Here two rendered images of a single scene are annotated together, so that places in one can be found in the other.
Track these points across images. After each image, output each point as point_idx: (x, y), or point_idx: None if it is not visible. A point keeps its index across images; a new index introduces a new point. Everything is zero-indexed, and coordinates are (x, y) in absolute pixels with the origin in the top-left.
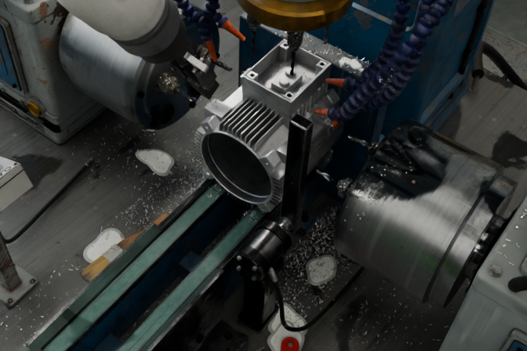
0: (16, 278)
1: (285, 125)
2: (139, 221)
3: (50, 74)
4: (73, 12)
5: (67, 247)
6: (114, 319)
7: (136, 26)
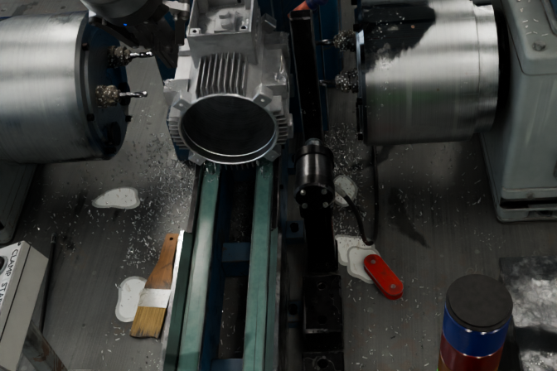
0: None
1: (252, 62)
2: (147, 256)
3: None
4: None
5: (95, 323)
6: (209, 341)
7: None
